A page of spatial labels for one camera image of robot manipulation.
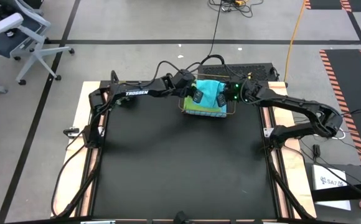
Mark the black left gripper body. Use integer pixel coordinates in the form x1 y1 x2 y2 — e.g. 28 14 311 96
182 81 205 104

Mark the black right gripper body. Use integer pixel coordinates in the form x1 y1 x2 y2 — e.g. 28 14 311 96
215 81 246 108

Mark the teal microfiber towel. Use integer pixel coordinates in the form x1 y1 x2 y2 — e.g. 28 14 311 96
192 79 227 109

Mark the green microfiber towel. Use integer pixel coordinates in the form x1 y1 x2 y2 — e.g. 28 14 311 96
182 95 222 113

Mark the light blue microfiber towel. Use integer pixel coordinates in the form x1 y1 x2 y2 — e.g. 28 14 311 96
185 104 228 118

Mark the black perforated computer case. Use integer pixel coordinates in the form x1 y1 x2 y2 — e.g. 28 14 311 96
197 63 279 84

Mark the wooden table side board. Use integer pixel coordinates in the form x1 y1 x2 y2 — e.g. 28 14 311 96
266 81 318 219
50 81 104 218

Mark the black mat orange striped edge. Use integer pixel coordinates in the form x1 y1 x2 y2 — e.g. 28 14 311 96
319 49 361 184
304 0 353 11

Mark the white paper sign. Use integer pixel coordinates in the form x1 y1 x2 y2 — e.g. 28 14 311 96
311 164 352 212

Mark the black metal bar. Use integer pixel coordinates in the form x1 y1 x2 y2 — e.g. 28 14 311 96
310 181 361 203

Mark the grey office chair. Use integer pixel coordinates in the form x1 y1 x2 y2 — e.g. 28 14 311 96
0 0 75 86

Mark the bronze wire basket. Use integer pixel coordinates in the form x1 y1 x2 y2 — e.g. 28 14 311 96
178 73 237 118

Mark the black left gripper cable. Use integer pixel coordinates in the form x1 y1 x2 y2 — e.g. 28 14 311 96
127 60 200 90

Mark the black cable loop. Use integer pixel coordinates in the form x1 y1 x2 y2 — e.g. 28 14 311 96
199 54 226 67

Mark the black floor cable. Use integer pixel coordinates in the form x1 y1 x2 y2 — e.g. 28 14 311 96
209 0 224 57

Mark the tangled floor cable bundle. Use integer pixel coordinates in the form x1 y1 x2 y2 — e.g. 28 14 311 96
208 0 265 19

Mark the yellow hanging cable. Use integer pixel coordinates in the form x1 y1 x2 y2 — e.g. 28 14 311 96
283 0 307 82

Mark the black cable conduit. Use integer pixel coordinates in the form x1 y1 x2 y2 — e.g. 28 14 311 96
51 141 103 218
270 149 314 220

